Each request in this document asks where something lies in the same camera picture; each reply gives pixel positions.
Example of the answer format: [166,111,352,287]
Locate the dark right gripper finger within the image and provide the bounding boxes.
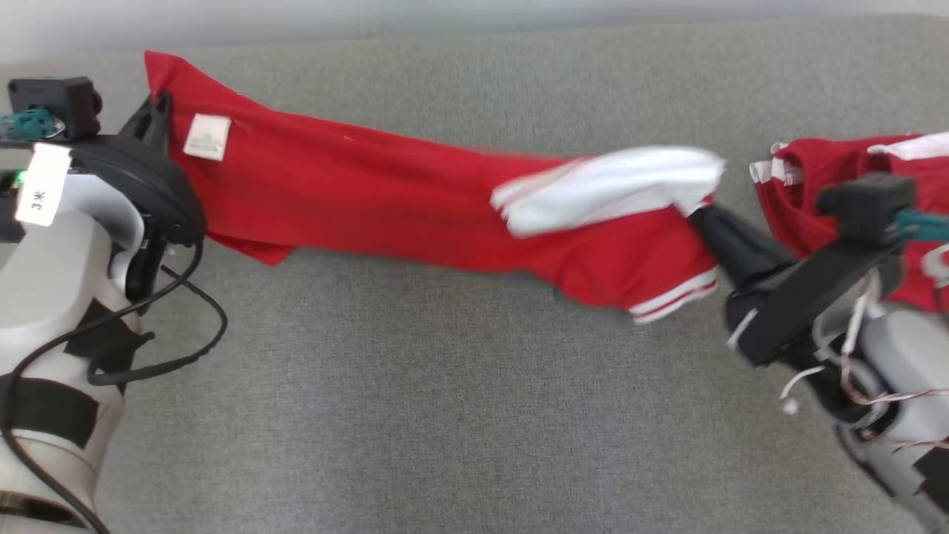
[690,206,794,290]

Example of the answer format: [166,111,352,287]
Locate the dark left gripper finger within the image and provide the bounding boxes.
[119,90,173,147]

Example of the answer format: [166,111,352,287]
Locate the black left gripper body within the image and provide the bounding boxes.
[70,133,207,301]

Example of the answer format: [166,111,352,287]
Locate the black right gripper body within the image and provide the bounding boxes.
[725,237,902,368]

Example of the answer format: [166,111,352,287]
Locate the red shorts with white stripes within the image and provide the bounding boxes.
[749,132,949,312]

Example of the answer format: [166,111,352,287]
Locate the red white basketball jersey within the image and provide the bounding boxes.
[143,50,726,325]

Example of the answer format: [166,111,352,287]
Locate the white paper label tag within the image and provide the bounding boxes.
[15,143,73,228]

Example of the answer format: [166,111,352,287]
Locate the thin white wire with tag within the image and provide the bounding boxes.
[778,363,828,415]

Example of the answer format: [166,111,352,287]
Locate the thin red white twisted wires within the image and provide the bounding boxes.
[841,293,949,449]

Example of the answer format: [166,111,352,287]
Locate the teal left camera connector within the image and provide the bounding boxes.
[0,109,59,142]

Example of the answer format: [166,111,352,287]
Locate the teal camera connector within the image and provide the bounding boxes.
[0,109,59,142]
[893,209,949,243]

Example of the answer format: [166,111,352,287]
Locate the teal right camera connector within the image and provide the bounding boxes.
[893,209,949,243]

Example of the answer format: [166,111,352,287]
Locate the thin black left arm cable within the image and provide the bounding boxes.
[0,241,228,534]

